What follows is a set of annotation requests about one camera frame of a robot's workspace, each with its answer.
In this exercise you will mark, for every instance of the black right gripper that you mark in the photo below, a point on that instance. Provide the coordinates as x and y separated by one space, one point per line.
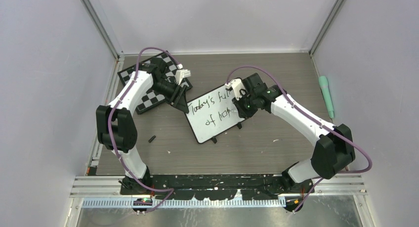
243 113

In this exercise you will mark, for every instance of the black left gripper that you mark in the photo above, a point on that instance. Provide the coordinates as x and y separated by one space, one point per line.
178 99

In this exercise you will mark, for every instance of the small black-framed whiteboard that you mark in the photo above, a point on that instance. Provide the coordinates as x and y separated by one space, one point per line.
208 114

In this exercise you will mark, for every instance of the black marker cap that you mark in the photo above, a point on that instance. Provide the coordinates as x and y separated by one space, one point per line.
151 139

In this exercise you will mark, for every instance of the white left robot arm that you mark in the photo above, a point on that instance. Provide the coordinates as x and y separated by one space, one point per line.
115 125

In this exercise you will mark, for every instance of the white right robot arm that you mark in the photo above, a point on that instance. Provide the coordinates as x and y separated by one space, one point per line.
333 149

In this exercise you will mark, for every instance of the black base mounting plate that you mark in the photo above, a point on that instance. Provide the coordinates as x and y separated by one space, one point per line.
214 187

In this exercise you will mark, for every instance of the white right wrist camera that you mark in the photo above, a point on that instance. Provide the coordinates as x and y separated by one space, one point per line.
237 87

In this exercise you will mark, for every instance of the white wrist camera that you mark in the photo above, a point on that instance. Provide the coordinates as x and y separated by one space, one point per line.
181 74
237 87

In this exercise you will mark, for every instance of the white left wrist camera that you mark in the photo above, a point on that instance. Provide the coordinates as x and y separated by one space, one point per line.
181 74

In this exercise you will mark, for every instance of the mint green handle tool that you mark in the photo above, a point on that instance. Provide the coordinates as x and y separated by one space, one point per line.
324 86

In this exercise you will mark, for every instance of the white slotted cable duct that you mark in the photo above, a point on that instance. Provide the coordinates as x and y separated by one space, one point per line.
148 203

